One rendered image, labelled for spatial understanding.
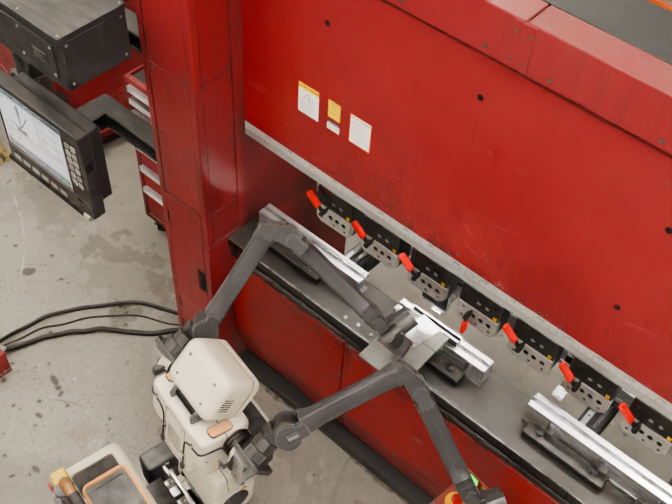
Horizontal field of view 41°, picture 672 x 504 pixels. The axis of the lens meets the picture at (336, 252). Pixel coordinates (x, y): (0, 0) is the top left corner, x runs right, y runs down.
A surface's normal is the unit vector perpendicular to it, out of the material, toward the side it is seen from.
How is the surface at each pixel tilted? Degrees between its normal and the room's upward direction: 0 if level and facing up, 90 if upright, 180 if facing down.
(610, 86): 90
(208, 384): 48
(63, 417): 0
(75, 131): 0
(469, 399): 0
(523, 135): 90
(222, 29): 90
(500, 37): 90
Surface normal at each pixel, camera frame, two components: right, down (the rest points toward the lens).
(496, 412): 0.05, -0.65
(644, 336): -0.66, 0.55
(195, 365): -0.55, -0.11
